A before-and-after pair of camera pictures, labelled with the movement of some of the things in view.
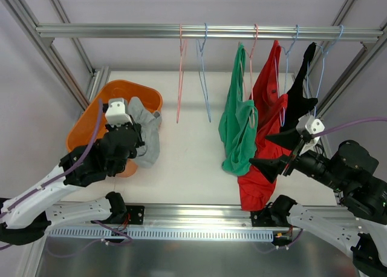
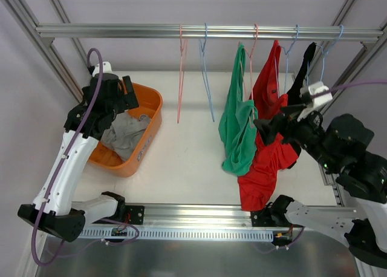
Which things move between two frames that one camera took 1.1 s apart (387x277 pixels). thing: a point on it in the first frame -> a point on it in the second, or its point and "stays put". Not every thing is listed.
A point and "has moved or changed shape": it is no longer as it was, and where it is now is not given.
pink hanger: [183, 45] stays put
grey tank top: [148, 155] has moved or changed shape
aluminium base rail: [227, 216] stays put
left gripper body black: [126, 130] -> [127, 93]
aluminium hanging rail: [210, 31] stays put
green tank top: [238, 125] stays put
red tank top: [254, 192] stays put
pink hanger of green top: [251, 116] stays put
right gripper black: [290, 159] -> [284, 129]
